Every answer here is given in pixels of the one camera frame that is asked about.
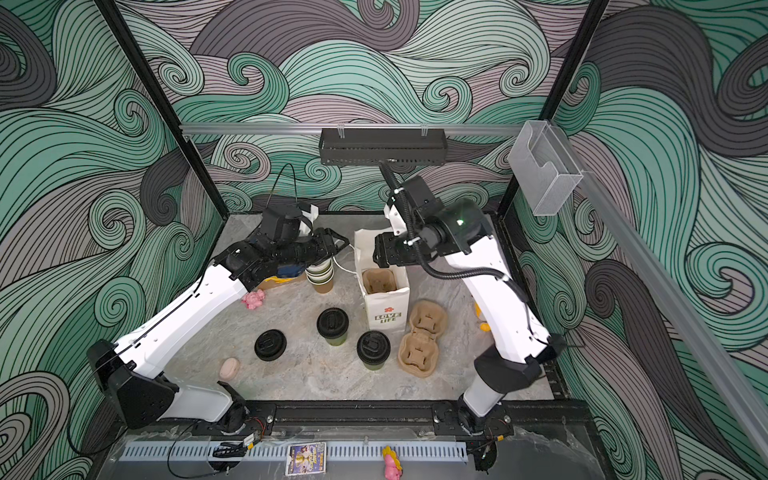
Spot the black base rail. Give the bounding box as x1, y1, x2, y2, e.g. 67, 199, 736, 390
113, 398, 595, 439

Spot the clear acrylic wall holder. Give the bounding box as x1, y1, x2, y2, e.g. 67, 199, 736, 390
507, 120, 583, 217

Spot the single brown pulp cup carrier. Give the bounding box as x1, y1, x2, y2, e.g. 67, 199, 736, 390
362, 268, 398, 295

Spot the pink oval soap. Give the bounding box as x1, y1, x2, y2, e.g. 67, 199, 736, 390
219, 357, 241, 382

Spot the yellow plush doll red dress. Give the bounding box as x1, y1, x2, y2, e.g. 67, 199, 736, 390
474, 303, 491, 332

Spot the pink yellow small toy figure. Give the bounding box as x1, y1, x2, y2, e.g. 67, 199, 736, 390
382, 446, 403, 480

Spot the white green paper takeout bag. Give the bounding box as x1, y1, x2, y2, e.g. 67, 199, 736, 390
352, 228, 410, 331

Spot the pink plush toy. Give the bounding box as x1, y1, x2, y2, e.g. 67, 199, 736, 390
242, 289, 266, 310

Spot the colourful picture card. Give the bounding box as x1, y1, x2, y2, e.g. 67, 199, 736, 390
285, 442, 327, 477

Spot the yellow napkin stack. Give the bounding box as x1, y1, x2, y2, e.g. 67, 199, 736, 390
264, 274, 305, 288

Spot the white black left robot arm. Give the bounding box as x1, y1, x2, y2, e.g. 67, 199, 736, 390
87, 203, 350, 435

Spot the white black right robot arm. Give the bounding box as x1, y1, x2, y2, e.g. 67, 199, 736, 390
372, 167, 566, 431

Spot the stack of paper cups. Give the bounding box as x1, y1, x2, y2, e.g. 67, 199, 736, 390
305, 259, 334, 294

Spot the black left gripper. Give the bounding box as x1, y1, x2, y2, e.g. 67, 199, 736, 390
276, 228, 351, 272

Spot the aluminium wall rail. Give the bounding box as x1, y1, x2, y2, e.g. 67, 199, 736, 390
179, 122, 522, 137

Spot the black coffee cup lid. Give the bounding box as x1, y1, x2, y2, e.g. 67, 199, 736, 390
254, 329, 287, 362
316, 307, 349, 340
356, 330, 391, 362

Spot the green white paper cup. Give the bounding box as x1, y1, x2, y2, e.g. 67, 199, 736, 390
326, 333, 347, 346

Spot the white slotted cable duct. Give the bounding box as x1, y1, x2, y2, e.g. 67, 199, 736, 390
118, 441, 469, 463

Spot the navy blue napkin stack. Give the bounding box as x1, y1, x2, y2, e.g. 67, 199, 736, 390
277, 263, 307, 278

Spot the black wall shelf tray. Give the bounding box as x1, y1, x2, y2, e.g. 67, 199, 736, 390
319, 129, 448, 166

